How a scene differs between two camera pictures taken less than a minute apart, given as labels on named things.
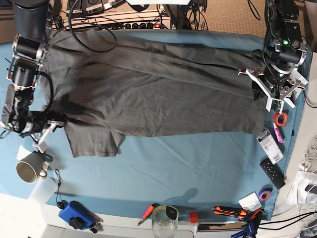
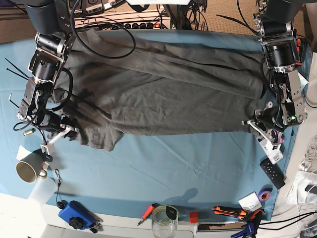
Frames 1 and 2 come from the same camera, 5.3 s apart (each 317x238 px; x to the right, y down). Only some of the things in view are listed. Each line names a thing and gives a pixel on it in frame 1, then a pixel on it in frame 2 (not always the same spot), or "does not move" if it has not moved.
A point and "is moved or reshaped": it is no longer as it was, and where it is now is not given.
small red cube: x=193 y=217 does not move
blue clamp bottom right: x=251 y=227 does not move
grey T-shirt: x=105 y=85 is moved or reshaped
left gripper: x=280 y=82 to x=269 y=121
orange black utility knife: x=234 y=212 does not move
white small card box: x=250 y=203 does not move
